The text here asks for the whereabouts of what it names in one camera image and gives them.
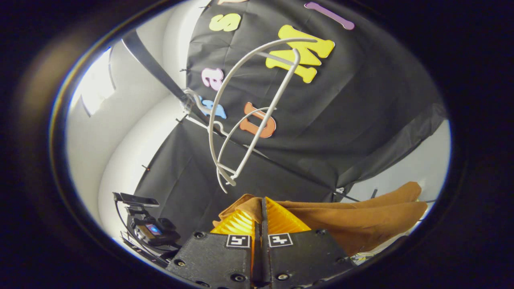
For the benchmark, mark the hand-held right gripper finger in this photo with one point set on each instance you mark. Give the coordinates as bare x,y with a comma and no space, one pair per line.
266,257
258,257

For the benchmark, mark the brown shirt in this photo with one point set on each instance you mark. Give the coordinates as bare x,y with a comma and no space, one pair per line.
361,224

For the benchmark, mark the white clothes hanger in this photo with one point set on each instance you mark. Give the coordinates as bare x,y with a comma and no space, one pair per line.
268,112
220,176

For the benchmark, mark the black clothes rack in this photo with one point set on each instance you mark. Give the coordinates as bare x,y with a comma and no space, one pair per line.
152,64

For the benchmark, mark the ceiling light panel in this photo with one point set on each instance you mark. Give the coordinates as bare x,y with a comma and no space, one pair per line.
94,84

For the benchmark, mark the black backdrop cloth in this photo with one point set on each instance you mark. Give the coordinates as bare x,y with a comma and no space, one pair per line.
361,120

